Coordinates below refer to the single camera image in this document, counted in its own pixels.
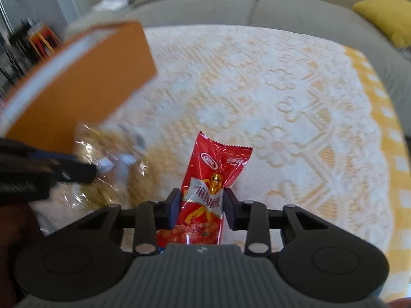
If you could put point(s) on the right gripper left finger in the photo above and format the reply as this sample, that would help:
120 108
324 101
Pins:
150 217

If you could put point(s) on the red spicy snack packet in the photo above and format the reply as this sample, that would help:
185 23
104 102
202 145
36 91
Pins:
213 167

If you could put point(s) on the grey sofa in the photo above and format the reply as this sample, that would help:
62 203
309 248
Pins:
330 19

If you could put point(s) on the clear bag yellow twisted snacks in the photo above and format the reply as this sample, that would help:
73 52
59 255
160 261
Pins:
124 176

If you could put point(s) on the white papers on sofa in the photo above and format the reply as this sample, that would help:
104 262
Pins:
110 5

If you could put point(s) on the yellow cushion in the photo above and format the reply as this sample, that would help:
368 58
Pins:
390 17

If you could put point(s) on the orange cardboard box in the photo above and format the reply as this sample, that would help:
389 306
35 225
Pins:
84 81

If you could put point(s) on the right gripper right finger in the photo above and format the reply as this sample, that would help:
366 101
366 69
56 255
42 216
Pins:
252 217

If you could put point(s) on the red orange stool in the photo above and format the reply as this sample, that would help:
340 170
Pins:
43 40

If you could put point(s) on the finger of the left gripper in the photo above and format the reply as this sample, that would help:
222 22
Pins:
26 180
19 149

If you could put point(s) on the white lace tablecloth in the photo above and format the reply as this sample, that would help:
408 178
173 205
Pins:
324 132

